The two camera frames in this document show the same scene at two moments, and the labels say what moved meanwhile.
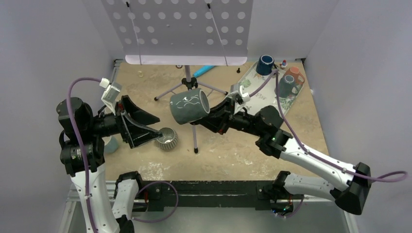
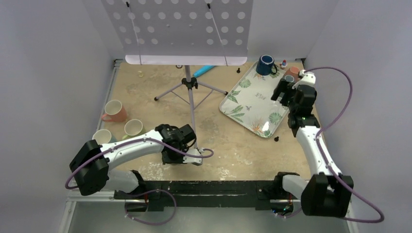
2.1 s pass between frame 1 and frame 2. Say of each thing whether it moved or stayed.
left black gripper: moved
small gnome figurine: stayed
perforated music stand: stayed
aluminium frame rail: stayed
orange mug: stayed
